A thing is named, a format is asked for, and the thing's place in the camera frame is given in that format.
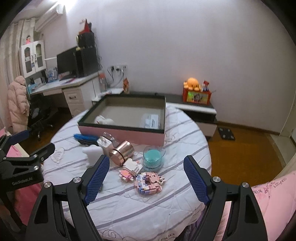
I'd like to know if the white air conditioner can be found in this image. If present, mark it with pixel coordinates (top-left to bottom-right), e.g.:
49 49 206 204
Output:
35 3 64 32

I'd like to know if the red orange storage box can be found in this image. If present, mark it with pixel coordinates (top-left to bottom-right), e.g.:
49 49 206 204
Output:
183 88 212 105

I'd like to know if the teal round clear case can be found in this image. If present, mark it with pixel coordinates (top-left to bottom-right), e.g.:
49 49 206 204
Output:
143 146 166 172

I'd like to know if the clear dental flossers box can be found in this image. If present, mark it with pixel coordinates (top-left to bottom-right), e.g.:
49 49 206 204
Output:
139 113 161 130

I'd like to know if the pink puffer jacket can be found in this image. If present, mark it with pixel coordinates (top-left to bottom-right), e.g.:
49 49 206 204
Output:
7 76 30 133

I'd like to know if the pink black storage box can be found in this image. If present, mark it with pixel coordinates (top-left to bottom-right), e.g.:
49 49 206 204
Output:
78 94 166 146

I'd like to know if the black floor scale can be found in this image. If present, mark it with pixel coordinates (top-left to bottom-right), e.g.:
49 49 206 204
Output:
218 127 235 141

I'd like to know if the black office chair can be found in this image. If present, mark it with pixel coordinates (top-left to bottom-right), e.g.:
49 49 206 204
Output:
28 94 58 141

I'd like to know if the black white tv cabinet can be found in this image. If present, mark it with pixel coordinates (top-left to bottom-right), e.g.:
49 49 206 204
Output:
91 87 218 138

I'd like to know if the white striped table cloth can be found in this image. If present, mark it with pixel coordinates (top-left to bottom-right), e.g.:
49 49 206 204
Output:
43 104 212 241

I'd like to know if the pink quilt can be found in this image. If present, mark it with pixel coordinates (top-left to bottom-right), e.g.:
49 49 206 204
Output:
214 170 296 241

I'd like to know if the white desk with drawers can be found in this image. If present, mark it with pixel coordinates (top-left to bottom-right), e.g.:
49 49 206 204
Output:
30 72 100 117

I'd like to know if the orange octopus plush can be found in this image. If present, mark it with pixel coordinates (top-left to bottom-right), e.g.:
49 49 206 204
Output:
183 77 201 91

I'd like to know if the white glass door cabinet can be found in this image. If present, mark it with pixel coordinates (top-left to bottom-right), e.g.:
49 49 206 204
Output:
18 40 47 78

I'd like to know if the clear glass bottle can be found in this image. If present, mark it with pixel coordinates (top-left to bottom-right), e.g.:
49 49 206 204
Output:
102 132 119 147

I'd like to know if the black computer tower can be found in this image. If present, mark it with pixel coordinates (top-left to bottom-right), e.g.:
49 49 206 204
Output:
74 47 99 77

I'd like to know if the rose gold cylinder cup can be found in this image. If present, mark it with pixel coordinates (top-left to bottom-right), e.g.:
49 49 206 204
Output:
109 141 134 166

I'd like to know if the black speaker box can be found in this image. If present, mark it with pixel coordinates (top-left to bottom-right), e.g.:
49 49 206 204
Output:
77 32 95 48

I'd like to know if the white wall power strip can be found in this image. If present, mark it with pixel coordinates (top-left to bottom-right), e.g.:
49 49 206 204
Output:
107 64 127 71

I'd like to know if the pink block figure toy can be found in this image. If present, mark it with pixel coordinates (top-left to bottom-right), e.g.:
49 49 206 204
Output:
134 172 165 195

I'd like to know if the white pink block toy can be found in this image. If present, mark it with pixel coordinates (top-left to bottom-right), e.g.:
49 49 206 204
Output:
119 158 142 182

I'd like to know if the black computer monitor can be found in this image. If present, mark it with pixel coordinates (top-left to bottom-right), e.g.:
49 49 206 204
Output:
57 47 76 80

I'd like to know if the blue comb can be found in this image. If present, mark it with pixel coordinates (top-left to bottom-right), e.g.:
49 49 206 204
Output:
73 133 99 146

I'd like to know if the orange cap water bottle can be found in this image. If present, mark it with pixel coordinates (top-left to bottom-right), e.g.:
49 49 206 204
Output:
98 73 107 92

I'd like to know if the white plastic nozzle device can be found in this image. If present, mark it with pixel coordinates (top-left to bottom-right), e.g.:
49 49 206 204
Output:
82 145 104 167

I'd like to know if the white power adapter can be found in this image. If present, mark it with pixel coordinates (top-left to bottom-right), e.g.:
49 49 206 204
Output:
97 136 114 157

